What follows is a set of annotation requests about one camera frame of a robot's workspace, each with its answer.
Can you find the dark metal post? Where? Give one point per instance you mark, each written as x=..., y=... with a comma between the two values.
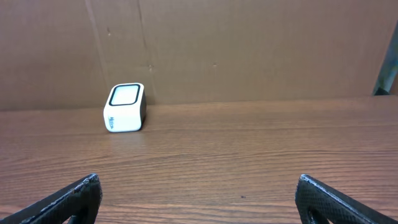
x=388, y=71

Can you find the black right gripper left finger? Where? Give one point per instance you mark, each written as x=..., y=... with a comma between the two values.
x=78, y=202

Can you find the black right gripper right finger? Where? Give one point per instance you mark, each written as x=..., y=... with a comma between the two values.
x=319, y=203

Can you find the white barcode scanner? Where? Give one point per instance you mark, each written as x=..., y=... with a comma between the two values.
x=125, y=108

